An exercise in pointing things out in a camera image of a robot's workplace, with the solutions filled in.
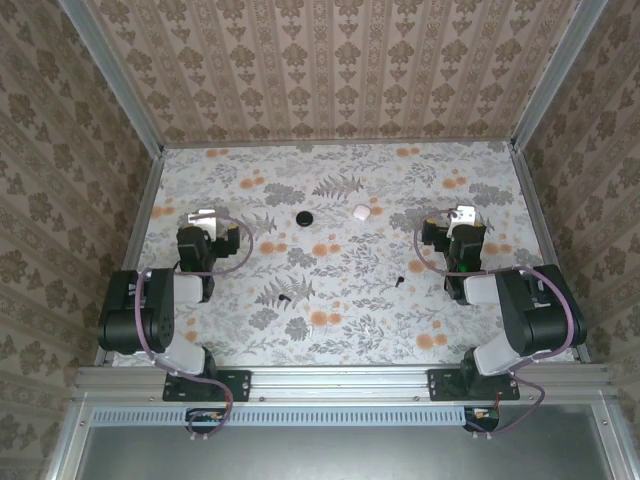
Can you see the white earbud charging case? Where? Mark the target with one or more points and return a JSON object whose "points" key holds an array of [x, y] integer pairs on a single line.
{"points": [[360, 212]]}

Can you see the black earbud charging case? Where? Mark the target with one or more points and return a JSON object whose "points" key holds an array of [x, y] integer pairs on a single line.
{"points": [[305, 218]]}

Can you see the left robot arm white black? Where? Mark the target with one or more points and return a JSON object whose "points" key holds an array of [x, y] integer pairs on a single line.
{"points": [[160, 310]]}

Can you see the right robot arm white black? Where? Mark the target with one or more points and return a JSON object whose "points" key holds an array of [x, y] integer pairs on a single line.
{"points": [[530, 310]]}

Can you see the floral patterned table cover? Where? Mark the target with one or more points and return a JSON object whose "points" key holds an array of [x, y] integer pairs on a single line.
{"points": [[350, 165]]}

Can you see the grey metal panel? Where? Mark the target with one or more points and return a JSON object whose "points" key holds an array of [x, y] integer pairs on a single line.
{"points": [[350, 455]]}

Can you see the aluminium table side rail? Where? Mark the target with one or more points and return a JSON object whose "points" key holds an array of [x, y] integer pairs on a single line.
{"points": [[129, 260], [545, 240]]}

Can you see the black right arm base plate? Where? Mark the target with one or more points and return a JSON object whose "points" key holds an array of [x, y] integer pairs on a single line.
{"points": [[440, 385]]}

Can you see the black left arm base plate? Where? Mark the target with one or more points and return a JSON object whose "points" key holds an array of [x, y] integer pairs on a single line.
{"points": [[235, 385]]}

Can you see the aluminium frame post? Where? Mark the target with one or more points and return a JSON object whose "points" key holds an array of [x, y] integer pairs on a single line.
{"points": [[115, 80], [560, 75]]}

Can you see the aluminium mounting rail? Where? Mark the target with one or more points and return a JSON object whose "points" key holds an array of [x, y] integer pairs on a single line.
{"points": [[340, 385]]}

